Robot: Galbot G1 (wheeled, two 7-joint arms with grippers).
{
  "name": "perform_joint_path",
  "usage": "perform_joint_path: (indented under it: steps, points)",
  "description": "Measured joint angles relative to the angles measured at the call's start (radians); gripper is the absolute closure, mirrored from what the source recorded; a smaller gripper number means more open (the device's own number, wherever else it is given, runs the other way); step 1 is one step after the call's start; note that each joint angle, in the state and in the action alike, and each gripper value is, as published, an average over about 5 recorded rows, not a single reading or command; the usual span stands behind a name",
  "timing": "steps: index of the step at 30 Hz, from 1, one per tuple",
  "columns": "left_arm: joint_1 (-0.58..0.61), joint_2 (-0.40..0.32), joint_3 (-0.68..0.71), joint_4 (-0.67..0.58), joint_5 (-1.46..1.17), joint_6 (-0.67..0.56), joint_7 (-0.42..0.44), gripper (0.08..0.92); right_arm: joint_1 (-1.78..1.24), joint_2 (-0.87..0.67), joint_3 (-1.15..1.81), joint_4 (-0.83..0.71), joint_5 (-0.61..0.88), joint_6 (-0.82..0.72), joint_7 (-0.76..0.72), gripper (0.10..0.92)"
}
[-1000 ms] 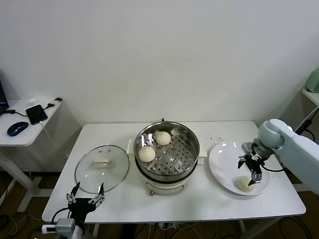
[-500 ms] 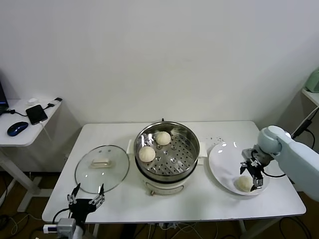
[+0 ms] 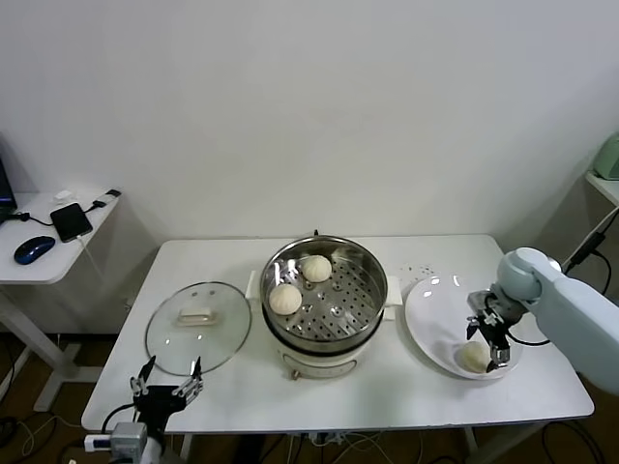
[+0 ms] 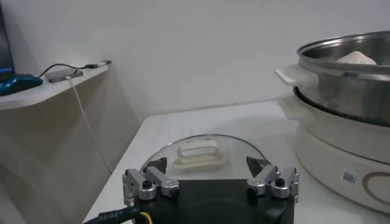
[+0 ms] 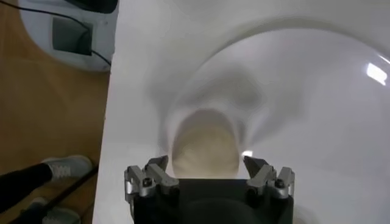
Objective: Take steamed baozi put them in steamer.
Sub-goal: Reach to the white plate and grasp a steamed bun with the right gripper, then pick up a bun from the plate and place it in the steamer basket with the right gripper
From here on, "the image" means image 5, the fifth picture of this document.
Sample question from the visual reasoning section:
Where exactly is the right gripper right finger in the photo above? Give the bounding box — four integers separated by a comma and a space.
243, 155, 296, 199

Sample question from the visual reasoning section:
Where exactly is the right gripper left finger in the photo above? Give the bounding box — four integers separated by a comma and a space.
124, 155, 180, 203

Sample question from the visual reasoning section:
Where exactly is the white steamed baozi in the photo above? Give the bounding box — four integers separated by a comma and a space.
171, 108, 241, 180

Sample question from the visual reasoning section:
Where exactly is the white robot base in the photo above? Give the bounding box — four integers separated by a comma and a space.
17, 0, 120, 73

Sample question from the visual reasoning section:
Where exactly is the black bar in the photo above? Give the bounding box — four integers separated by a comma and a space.
9, 166, 100, 224

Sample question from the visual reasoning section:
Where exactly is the grey sneaker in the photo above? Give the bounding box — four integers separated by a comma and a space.
21, 197, 82, 224
41, 155, 94, 183

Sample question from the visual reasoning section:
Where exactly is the black trouser leg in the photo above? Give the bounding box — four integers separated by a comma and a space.
0, 163, 54, 214

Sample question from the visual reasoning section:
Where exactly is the thin black cable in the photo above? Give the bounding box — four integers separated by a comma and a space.
0, 0, 112, 66

